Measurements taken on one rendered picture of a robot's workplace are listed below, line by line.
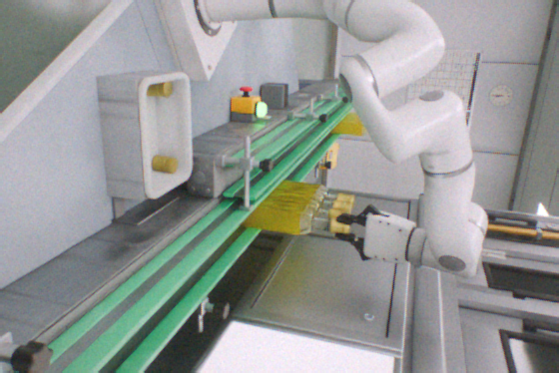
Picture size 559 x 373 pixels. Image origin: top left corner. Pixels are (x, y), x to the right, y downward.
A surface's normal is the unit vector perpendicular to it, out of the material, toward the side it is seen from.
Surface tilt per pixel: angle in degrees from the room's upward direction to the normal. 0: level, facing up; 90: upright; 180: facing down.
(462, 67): 90
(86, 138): 0
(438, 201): 120
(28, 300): 90
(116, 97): 90
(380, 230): 108
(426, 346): 90
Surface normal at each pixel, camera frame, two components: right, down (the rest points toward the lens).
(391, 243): -0.54, 0.20
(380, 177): -0.29, 0.30
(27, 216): 0.96, 0.12
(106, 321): 0.04, -0.94
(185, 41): -0.26, 0.74
